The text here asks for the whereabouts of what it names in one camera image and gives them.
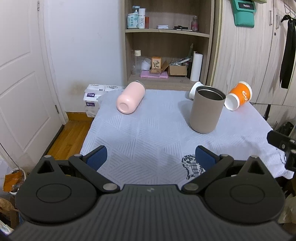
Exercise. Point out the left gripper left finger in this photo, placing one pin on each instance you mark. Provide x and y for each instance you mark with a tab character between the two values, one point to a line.
88	165

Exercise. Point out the orange red bottle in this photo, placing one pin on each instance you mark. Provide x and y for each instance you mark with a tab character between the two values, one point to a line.
146	22

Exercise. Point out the small floral wooden box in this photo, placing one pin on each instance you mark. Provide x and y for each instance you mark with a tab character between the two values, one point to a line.
156	65

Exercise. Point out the clear bottle beige cap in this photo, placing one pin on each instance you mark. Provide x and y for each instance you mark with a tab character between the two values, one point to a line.
138	61

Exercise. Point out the white WIG bottle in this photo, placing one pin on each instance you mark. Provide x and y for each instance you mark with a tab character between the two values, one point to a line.
141	18

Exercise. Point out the taupe metal tumbler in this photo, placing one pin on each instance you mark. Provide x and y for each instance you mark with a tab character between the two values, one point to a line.
206	109

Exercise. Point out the white floral paper cup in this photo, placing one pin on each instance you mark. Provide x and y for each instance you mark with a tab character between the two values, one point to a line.
193	89

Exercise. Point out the white paper towel roll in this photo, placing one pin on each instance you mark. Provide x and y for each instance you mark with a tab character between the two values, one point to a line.
196	67

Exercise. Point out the white flat item on shelf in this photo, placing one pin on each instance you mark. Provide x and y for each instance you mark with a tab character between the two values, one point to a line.
162	27

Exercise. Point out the black ribbon tie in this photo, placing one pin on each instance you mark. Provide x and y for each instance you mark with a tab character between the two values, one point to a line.
289	53

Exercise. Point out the teal label white jar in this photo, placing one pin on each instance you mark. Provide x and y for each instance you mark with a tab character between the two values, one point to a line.
133	18

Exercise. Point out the pink flat box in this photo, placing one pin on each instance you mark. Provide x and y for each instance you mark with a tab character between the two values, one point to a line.
147	74

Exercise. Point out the wooden wardrobe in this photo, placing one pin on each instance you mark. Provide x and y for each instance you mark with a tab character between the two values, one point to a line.
254	55

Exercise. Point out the teal hanging pouch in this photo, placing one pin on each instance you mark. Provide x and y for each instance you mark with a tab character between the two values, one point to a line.
243	12

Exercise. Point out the bucket with orange bag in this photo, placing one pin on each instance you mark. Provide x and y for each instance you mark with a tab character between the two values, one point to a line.
14	180

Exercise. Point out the white door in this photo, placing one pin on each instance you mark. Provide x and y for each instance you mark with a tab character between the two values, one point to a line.
29	117

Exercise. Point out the brown cardboard box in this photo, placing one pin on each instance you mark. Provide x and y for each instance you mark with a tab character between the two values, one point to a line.
174	70

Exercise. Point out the small pink bottle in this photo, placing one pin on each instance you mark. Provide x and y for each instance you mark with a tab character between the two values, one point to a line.
194	24

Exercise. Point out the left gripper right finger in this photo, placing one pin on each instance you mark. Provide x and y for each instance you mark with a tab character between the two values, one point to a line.
215	168

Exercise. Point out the tissue pack bundle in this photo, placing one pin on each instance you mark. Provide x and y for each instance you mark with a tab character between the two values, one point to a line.
92	94

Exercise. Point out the wooden shelf unit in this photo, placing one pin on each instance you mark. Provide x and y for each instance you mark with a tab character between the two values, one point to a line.
169	44

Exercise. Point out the orange paper cup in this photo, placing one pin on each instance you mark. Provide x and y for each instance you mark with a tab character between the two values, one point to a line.
238	96

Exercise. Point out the black flat item on shelf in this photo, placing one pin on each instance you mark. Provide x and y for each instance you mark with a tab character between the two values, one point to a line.
182	28

